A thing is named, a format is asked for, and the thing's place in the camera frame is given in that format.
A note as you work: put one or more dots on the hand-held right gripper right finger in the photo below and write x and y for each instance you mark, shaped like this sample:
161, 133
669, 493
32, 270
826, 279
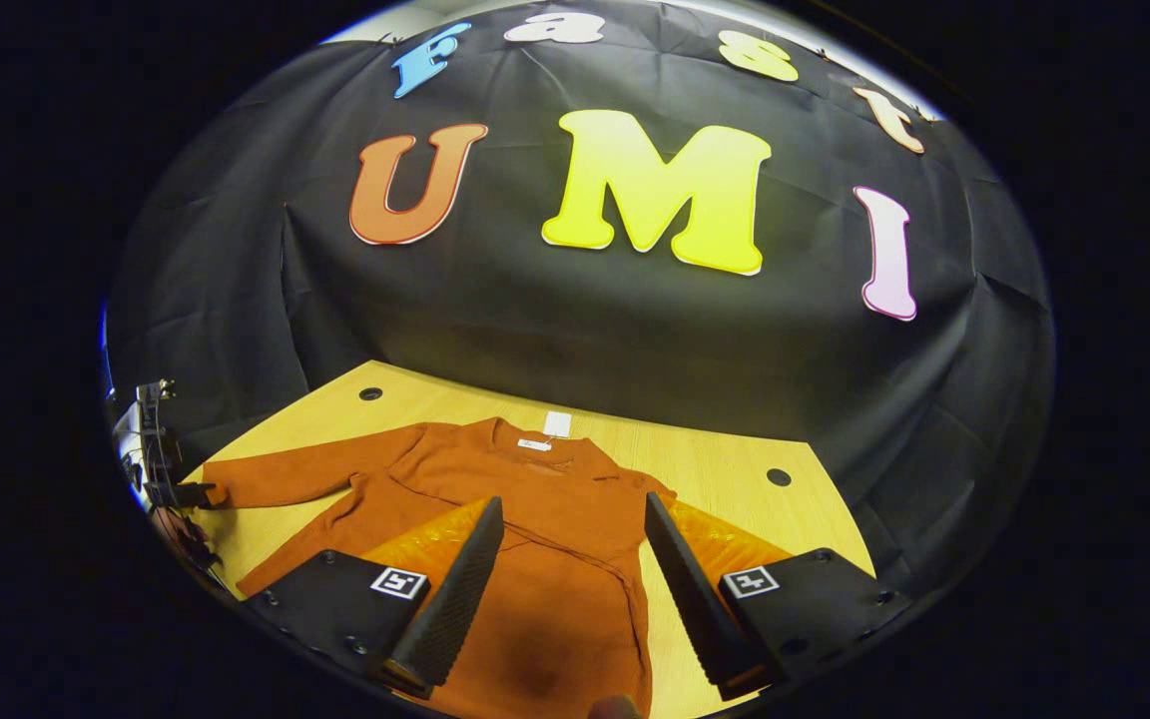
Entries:
700, 609

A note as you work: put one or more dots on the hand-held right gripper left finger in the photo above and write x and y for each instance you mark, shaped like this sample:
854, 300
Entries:
450, 599

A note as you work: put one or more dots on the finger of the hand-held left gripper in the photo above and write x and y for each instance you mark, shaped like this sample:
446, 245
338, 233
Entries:
194, 495

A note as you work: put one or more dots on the black backdrop cloth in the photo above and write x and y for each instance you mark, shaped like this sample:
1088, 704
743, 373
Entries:
585, 330

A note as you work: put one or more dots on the rust orange buttoned garment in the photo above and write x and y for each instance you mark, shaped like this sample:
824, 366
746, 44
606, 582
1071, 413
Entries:
555, 499

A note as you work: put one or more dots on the white paper hang tag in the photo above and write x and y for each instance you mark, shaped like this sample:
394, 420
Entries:
557, 424

